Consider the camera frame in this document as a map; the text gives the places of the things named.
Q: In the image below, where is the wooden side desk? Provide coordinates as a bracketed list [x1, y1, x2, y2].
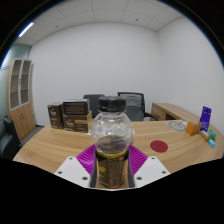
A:
[150, 102, 201, 123]

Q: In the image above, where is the small yellow box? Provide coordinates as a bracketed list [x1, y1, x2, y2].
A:
[198, 129, 211, 141]

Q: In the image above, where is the small dark brown carton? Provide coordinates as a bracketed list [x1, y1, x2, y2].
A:
[47, 102, 65, 130]

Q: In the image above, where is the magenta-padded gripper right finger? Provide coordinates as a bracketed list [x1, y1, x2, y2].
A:
[127, 144, 171, 189]

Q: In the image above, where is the tan cardboard carton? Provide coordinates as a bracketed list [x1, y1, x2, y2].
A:
[62, 110, 93, 134]

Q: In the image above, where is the black office chair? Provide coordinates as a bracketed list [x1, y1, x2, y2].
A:
[82, 93, 106, 119]

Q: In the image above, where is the green box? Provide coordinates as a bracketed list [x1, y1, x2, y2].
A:
[206, 129, 218, 140]

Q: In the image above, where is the clear bottle with dark label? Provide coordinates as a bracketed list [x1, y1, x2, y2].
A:
[89, 95, 135, 190]

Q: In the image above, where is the black armchair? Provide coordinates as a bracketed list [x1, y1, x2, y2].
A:
[0, 117, 23, 161]

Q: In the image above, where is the blue-purple flat box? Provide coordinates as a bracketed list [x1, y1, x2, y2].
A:
[199, 105, 213, 132]

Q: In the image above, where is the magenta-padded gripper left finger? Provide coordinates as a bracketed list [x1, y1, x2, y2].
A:
[54, 144, 97, 188]

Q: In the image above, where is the flat round red coaster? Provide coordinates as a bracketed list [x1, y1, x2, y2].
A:
[149, 139, 169, 154]

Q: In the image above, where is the white sheet with grey ring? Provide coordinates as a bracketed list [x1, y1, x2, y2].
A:
[167, 119, 188, 132]

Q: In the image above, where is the wooden cabinet with glass doors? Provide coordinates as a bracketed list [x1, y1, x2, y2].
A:
[5, 58, 36, 141]

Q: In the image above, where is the grey mesh office chair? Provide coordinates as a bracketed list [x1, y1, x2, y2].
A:
[117, 91, 160, 122]

